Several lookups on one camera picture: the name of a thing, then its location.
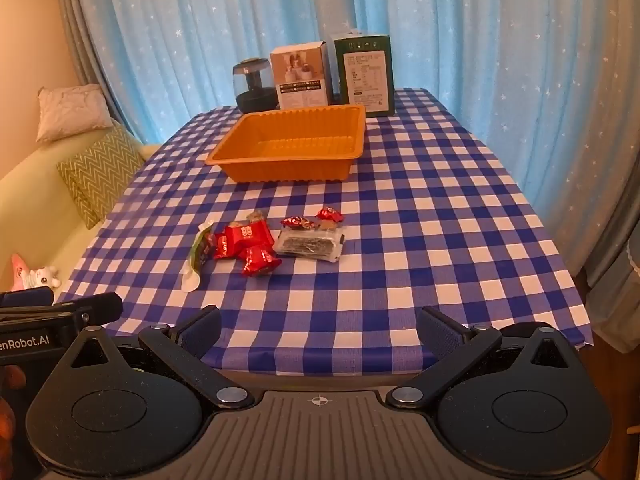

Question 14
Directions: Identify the green white jelly packet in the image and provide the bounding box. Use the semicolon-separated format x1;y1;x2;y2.
182;222;216;292

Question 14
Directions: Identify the orange plastic tray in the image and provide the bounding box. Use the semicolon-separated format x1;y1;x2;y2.
205;105;367;183

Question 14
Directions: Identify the light blue star curtain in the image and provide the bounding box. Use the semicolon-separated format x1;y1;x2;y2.
55;0;640;281

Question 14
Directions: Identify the person's left hand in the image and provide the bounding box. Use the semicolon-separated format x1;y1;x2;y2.
0;366;22;463

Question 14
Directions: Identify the red square snack packet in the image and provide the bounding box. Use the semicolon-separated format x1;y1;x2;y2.
214;224;273;260

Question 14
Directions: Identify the dark green glass humidifier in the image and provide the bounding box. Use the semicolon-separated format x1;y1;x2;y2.
231;56;278;112

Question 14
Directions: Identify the white product box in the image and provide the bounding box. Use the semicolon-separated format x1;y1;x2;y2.
270;40;333;110

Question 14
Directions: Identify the green product box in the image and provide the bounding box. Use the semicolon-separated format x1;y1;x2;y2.
329;30;397;118

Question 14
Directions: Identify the white plush toy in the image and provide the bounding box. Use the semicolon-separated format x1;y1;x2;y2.
29;266;62;288

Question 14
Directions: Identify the pink plush star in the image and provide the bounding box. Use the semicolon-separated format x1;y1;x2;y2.
11;254;35;291

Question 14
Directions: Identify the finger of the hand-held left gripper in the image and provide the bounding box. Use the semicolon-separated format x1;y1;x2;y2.
0;286;55;307
0;294;124;333

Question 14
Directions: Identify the pale green sofa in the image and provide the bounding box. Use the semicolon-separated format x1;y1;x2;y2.
0;130;161;303

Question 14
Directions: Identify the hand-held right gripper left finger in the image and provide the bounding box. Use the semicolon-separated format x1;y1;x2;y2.
65;305;256;411

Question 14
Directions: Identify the clear dark seaweed packet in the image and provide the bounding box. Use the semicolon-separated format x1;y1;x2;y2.
272;227;347;263

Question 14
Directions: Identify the white pillow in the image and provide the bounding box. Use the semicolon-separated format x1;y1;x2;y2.
36;84;113;143

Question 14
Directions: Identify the green chevron pillow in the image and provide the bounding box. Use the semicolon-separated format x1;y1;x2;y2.
56;125;146;231

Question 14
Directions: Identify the grey curtain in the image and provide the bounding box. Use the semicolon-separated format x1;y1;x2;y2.
54;0;146;146
575;232;640;386

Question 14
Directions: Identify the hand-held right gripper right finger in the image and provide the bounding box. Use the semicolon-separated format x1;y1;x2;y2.
385;305;576;411

